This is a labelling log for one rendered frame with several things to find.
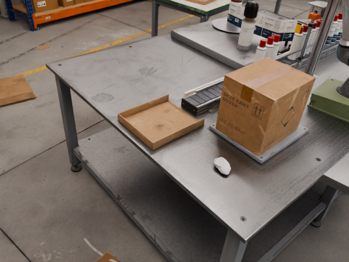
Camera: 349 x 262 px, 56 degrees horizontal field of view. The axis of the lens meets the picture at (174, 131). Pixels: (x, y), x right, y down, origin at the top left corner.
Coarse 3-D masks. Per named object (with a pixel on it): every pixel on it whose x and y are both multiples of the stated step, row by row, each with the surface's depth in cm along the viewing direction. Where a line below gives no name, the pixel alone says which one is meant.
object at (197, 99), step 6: (336, 42) 234; (324, 48) 223; (282, 60) 203; (288, 60) 204; (294, 60) 204; (222, 84) 174; (204, 90) 167; (210, 90) 167; (216, 90) 168; (192, 96) 162; (198, 96) 162; (204, 96) 163; (210, 96) 163; (216, 96) 163; (192, 102) 157; (198, 102) 158; (204, 102) 158
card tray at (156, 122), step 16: (128, 112) 151; (144, 112) 156; (160, 112) 157; (176, 112) 158; (128, 128) 145; (144, 128) 146; (160, 128) 147; (176, 128) 147; (192, 128) 147; (160, 144) 137
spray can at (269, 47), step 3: (270, 36) 177; (267, 39) 177; (270, 39) 176; (273, 39) 176; (267, 42) 178; (270, 42) 177; (267, 45) 178; (270, 45) 177; (273, 45) 178; (267, 48) 178; (270, 48) 178; (267, 51) 179; (270, 51) 179; (267, 54) 180; (270, 54) 180; (264, 57) 181; (270, 57) 181
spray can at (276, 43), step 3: (276, 36) 179; (279, 36) 179; (276, 39) 180; (273, 42) 181; (276, 42) 181; (276, 45) 181; (273, 48) 182; (276, 48) 182; (273, 51) 183; (276, 51) 184; (273, 54) 184; (276, 54) 185; (273, 57) 185
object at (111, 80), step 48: (144, 48) 216; (192, 48) 221; (96, 96) 165; (144, 96) 168; (144, 144) 138; (192, 144) 140; (336, 144) 147; (192, 192) 118; (240, 192) 120; (288, 192) 121; (240, 240) 106
